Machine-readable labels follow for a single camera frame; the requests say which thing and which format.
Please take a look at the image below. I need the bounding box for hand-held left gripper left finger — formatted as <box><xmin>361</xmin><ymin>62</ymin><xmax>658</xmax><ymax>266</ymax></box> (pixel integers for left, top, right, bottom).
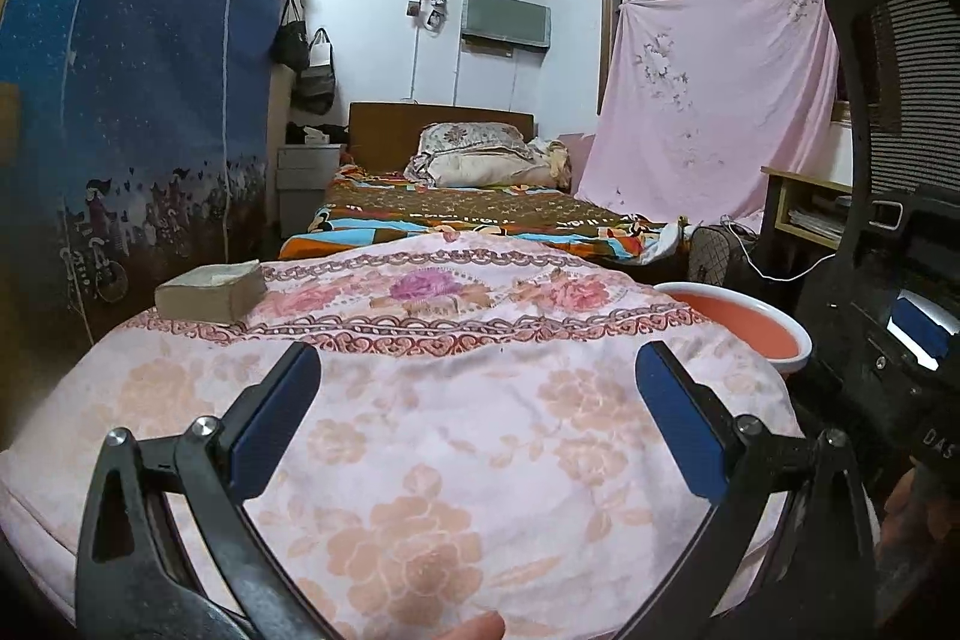
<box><xmin>75</xmin><ymin>341</ymin><xmax>338</xmax><ymax>640</ymax></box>

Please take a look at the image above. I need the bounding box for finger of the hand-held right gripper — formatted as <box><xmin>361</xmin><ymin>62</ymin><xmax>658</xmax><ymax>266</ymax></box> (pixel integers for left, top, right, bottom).
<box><xmin>889</xmin><ymin>297</ymin><xmax>950</xmax><ymax>375</ymax></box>

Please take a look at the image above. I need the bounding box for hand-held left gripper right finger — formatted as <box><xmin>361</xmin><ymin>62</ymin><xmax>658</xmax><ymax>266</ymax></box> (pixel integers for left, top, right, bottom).
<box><xmin>619</xmin><ymin>340</ymin><xmax>878</xmax><ymax>640</ymax></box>

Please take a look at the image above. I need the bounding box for orange basin with white rim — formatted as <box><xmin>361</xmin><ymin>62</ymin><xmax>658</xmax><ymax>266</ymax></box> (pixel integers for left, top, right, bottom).
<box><xmin>652</xmin><ymin>281</ymin><xmax>815</xmax><ymax>375</ymax></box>

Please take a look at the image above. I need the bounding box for person's right hand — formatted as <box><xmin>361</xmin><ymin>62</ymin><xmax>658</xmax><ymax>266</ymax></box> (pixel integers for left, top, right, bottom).
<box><xmin>877</xmin><ymin>466</ymin><xmax>942</xmax><ymax>573</ymax></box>

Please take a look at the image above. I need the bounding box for person's left hand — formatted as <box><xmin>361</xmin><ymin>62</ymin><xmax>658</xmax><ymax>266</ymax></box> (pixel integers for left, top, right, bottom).
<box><xmin>433</xmin><ymin>612</ymin><xmax>508</xmax><ymax>640</ymax></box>

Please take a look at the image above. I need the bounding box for beige tissue pack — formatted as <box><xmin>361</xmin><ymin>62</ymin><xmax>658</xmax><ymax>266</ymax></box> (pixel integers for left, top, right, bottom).
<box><xmin>155</xmin><ymin>261</ymin><xmax>267</xmax><ymax>322</ymax></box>

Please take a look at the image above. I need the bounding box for stack of papers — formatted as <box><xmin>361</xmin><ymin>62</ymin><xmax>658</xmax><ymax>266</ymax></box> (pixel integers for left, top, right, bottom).
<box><xmin>787</xmin><ymin>205</ymin><xmax>845</xmax><ymax>240</ymax></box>

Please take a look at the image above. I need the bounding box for pink floral blanket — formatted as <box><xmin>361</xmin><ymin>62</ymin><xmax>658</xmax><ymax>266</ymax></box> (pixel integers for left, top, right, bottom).
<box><xmin>0</xmin><ymin>231</ymin><xmax>807</xmax><ymax>640</ymax></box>

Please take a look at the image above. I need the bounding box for wooden desk shelf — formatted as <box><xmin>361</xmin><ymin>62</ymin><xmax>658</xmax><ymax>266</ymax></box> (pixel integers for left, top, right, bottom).
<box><xmin>759</xmin><ymin>164</ymin><xmax>856</xmax><ymax>251</ymax></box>

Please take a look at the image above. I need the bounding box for white drawer cabinet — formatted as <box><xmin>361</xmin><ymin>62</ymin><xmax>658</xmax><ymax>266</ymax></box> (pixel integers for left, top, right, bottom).
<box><xmin>276</xmin><ymin>143</ymin><xmax>342</xmax><ymax>236</ymax></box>

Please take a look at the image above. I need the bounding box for colourful cartoon blanket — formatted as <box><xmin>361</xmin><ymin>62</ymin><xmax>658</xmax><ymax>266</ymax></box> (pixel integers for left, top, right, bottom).
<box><xmin>279</xmin><ymin>164</ymin><xmax>687</xmax><ymax>266</ymax></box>

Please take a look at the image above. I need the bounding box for black mesh office chair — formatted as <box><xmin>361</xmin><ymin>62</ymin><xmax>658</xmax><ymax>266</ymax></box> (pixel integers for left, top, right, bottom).
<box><xmin>795</xmin><ymin>0</ymin><xmax>960</xmax><ymax>386</ymax></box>

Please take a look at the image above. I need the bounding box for yellowish cloth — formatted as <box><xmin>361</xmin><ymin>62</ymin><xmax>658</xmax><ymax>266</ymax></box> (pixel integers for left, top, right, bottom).
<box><xmin>529</xmin><ymin>137</ymin><xmax>572</xmax><ymax>187</ymax></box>

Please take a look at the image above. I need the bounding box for wooden headboard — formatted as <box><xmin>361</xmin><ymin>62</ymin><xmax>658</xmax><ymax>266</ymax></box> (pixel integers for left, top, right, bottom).
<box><xmin>349</xmin><ymin>101</ymin><xmax>535</xmax><ymax>172</ymax></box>

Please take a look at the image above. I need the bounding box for pink hanging sheet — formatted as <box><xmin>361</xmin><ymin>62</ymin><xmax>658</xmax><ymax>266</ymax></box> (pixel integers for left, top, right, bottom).
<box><xmin>574</xmin><ymin>0</ymin><xmax>856</xmax><ymax>225</ymax></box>

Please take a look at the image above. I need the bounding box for beige pillow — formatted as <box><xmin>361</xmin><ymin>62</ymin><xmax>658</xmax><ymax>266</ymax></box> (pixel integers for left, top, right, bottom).
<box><xmin>405</xmin><ymin>149</ymin><xmax>563</xmax><ymax>187</ymax></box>

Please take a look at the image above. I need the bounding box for black and white tote bag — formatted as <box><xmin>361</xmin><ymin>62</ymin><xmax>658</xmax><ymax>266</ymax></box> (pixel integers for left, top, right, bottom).
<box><xmin>291</xmin><ymin>29</ymin><xmax>336</xmax><ymax>116</ymax></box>

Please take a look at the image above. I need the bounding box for floral pillow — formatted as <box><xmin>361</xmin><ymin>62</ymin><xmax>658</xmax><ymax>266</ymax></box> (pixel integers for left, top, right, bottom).
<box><xmin>416</xmin><ymin>122</ymin><xmax>530</xmax><ymax>157</ymax></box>

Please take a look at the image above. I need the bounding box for black handbag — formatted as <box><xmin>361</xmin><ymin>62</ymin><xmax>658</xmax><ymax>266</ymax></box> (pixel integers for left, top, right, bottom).
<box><xmin>271</xmin><ymin>0</ymin><xmax>311</xmax><ymax>71</ymax></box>

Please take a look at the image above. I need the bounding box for blue dotted wardrobe cover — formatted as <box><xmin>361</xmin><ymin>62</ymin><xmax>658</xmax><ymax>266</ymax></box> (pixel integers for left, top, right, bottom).
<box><xmin>0</xmin><ymin>0</ymin><xmax>290</xmax><ymax>341</ymax></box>

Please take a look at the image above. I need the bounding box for television with grey cover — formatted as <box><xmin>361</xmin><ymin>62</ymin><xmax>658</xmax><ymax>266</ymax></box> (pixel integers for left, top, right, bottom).
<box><xmin>461</xmin><ymin>0</ymin><xmax>552</xmax><ymax>58</ymax></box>

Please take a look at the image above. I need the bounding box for white cable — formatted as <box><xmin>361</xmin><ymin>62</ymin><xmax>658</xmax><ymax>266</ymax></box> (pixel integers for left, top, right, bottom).
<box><xmin>720</xmin><ymin>216</ymin><xmax>833</xmax><ymax>281</ymax></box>

